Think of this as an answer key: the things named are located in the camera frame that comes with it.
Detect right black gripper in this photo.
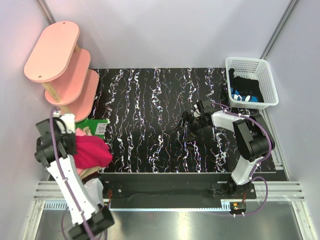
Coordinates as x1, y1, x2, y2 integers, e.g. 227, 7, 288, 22
172, 111, 208, 143

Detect red t shirt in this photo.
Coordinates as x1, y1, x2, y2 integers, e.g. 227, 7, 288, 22
73, 135, 113, 170

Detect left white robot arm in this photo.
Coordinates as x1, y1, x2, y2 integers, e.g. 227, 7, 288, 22
34, 115, 115, 240

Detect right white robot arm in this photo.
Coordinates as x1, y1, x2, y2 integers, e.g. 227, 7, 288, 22
173, 100, 275, 199

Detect folded pink t shirt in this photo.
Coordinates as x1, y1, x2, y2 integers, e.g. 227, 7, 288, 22
73, 128, 86, 176

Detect green folder with label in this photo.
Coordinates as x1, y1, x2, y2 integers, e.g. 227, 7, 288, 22
75, 119, 110, 140

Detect folded beige t shirt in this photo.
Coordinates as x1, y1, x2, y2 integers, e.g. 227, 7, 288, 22
79, 126, 103, 180

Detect black marble pattern mat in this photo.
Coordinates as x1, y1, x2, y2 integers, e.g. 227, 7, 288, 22
87, 67, 278, 174

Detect blue white garment in basket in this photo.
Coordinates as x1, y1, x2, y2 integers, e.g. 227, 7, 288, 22
230, 87, 258, 103

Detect black clothes in basket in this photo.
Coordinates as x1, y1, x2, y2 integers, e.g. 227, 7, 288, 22
228, 68, 265, 103

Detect pink three-tier shelf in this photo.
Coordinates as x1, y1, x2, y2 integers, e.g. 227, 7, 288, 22
24, 21, 99, 122

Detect white plastic basket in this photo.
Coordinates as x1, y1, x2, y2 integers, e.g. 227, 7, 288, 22
225, 57, 279, 110

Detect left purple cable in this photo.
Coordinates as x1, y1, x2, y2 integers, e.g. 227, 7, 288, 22
49, 107, 108, 240

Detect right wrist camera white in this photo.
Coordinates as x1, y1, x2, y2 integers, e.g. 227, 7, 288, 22
191, 104, 201, 118

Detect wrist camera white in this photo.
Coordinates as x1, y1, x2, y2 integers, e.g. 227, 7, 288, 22
52, 110, 76, 134
191, 104, 201, 118

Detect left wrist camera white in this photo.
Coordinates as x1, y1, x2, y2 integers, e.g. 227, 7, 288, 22
52, 110, 76, 134

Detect aluminium rail frame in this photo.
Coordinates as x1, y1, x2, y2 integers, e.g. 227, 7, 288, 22
22, 109, 318, 240

